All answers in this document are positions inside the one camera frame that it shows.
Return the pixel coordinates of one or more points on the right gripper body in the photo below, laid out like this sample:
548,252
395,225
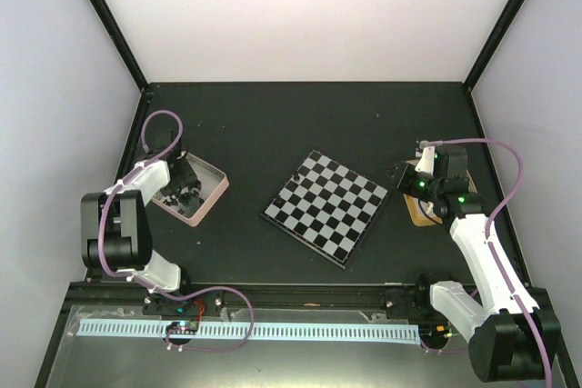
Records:
416,189

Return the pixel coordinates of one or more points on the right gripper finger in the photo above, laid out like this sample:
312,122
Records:
398,181
396,170

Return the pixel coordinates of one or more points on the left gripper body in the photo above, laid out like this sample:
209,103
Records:
187,176

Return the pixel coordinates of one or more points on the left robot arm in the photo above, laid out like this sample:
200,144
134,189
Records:
115,234

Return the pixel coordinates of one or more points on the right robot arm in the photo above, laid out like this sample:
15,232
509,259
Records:
509,335

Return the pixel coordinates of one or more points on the black chess pieces pile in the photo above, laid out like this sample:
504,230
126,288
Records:
185,200

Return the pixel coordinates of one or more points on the small circuit board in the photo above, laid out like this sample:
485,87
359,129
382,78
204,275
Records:
182,327

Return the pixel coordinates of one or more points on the pink metal tin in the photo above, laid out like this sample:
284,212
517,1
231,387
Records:
214,184

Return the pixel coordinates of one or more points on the orange metal tin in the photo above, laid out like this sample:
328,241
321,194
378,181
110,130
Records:
421,213

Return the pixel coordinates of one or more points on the black and white chessboard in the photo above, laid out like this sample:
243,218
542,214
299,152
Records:
329,210

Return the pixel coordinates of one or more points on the black aluminium rail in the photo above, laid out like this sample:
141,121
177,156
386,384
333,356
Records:
398,301

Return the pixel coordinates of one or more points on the light blue slotted cable duct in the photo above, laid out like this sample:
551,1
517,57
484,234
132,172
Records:
237,331

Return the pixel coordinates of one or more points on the left black frame post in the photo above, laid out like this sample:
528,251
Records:
117,37

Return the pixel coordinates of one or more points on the black frame post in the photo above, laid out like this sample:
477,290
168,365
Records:
493,41
117,37

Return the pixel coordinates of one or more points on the right black frame post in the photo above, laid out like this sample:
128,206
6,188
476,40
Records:
493,41

